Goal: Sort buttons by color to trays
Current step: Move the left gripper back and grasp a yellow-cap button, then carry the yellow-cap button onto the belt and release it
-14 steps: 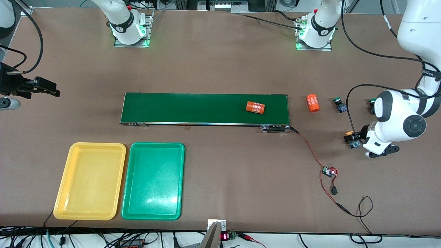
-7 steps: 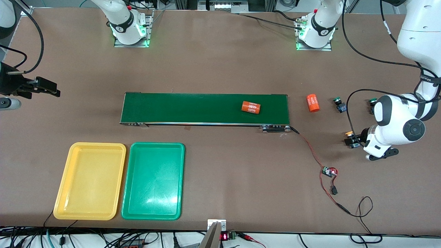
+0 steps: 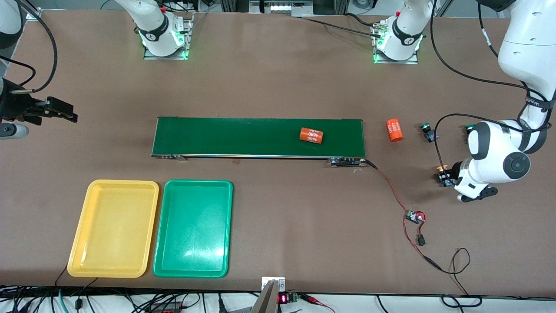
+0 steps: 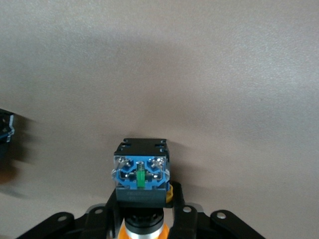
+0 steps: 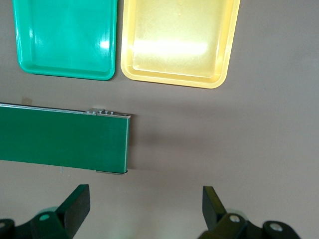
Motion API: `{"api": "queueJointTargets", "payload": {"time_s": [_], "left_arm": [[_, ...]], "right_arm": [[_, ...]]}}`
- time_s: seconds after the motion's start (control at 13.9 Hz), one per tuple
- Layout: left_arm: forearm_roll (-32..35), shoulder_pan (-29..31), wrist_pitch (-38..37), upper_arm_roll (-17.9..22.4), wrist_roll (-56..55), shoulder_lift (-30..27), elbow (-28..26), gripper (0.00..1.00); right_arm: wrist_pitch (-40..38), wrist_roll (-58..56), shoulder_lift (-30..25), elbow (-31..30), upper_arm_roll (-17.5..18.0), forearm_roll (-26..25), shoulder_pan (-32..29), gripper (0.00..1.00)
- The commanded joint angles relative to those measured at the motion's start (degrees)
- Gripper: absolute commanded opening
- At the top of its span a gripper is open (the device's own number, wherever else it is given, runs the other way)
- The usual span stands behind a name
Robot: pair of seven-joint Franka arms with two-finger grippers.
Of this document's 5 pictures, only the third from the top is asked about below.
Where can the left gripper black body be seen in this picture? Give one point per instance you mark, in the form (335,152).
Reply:
(455,169)

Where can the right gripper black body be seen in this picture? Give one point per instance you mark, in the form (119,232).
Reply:
(13,105)

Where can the yellow push button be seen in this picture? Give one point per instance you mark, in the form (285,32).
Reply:
(445,179)

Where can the green push button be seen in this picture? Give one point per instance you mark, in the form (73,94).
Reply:
(430,135)
(469,128)

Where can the orange 4680 cylinder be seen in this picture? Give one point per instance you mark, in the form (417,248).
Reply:
(394,130)
(312,135)

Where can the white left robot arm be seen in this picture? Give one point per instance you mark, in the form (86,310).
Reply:
(495,148)

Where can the small green controller board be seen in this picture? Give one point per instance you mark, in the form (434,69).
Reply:
(415,216)

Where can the small black plug connector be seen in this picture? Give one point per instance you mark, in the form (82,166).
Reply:
(421,240)

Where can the yellow plastic tray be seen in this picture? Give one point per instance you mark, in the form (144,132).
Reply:
(113,226)

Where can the green plastic tray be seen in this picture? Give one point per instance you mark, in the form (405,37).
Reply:
(193,226)

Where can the green conveyor belt unit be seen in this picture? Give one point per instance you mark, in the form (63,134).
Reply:
(243,137)

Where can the red clip leads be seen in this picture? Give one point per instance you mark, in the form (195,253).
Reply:
(312,300)

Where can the small red digit display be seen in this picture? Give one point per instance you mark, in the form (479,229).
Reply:
(284,298)

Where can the orange power strip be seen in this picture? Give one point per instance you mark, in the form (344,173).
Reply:
(165,309)

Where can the silver lit device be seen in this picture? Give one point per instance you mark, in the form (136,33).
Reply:
(280,7)

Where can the aluminium frame post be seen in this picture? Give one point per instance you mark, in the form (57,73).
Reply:
(34,14)

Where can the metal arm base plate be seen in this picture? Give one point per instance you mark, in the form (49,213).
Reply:
(189,43)
(412,61)

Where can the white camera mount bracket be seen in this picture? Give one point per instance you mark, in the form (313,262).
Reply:
(280,282)

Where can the grey metal mount bar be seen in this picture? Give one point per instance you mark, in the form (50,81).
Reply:
(265,302)

